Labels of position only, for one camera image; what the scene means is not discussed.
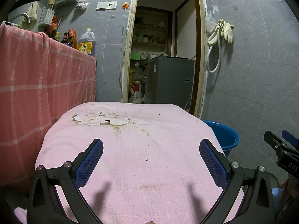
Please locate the white wall socket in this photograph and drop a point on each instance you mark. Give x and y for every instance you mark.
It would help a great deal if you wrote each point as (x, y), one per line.
(112, 5)

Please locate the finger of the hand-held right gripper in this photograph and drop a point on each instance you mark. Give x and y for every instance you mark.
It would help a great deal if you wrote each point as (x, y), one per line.
(274, 142)
(290, 138)

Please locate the crumpled white plastic bag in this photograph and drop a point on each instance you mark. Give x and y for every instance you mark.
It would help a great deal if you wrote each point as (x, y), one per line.
(81, 3)

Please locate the cream hanging rag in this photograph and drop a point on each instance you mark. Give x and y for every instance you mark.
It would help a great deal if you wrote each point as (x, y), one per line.
(32, 11)

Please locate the orange wall hook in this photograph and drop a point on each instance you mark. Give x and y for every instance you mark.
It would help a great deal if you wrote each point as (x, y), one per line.
(126, 5)

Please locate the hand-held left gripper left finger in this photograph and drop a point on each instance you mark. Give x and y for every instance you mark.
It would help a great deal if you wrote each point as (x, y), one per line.
(90, 163)

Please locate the person's right hand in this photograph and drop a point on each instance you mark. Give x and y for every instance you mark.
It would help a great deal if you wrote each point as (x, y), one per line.
(285, 184)

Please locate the metal faucet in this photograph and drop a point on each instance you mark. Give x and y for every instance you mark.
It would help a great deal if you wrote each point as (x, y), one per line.
(23, 15)

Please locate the pink checked cloth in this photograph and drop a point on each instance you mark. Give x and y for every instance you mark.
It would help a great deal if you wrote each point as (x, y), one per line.
(35, 74)

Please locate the red mesh bag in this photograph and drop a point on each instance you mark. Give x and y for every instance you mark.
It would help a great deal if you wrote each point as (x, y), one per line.
(52, 25)

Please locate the red can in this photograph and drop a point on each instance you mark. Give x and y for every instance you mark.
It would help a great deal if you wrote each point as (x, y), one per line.
(71, 35)

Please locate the grey washing machine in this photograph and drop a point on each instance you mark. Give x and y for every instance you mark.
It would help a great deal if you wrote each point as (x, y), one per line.
(170, 81)

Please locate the white utensil holder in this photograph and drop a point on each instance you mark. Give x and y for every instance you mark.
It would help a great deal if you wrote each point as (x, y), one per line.
(46, 17)

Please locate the dark sauce bottle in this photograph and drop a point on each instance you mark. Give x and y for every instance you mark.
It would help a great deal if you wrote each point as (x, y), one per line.
(64, 39)

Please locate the cream rubber glove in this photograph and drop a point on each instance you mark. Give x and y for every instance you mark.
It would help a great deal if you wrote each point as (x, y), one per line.
(227, 31)

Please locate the wooden shelf unit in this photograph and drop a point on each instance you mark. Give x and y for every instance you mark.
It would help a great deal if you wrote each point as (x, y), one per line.
(151, 43)

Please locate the grey stool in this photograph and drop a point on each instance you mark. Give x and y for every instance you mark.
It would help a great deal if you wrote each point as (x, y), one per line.
(272, 180)

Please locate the pink floral blanket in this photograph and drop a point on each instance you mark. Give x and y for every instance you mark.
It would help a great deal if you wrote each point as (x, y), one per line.
(140, 144)

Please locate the cooking oil bottle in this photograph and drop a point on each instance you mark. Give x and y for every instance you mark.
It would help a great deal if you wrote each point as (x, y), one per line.
(86, 44)

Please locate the person's blue jeans leg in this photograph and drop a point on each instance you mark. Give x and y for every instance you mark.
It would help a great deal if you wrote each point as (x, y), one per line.
(277, 199)

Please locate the brown packet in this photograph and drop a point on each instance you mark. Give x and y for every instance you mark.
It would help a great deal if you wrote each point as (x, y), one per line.
(74, 42)

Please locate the white wall rack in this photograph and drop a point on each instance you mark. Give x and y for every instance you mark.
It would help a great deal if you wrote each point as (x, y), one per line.
(66, 1)

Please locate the red and white sack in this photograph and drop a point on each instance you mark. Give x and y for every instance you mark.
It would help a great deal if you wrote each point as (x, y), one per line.
(135, 93)

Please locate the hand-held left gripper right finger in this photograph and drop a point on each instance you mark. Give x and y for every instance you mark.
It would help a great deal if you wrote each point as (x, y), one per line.
(213, 165)

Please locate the blue plastic bucket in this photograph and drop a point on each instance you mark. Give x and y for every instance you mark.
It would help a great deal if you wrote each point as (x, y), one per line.
(224, 137)

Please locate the pile of plastic bags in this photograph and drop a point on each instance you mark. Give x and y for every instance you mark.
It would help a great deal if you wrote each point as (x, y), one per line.
(139, 72)

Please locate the white light switch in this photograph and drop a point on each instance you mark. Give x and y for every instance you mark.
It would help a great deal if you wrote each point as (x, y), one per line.
(101, 5)

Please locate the wooden door frame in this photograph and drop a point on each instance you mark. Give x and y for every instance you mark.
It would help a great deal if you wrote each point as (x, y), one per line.
(202, 51)

